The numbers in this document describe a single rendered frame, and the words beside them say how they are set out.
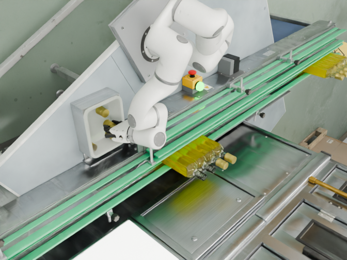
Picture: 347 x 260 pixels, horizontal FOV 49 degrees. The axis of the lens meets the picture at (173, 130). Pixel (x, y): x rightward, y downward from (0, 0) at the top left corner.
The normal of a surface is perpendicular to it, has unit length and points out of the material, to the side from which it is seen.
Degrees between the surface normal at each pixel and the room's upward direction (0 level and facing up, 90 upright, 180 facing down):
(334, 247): 90
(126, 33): 4
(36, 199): 90
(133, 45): 4
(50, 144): 0
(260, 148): 90
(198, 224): 90
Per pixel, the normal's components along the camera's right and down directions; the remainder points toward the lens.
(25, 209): -0.03, -0.83
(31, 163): 0.72, 0.37
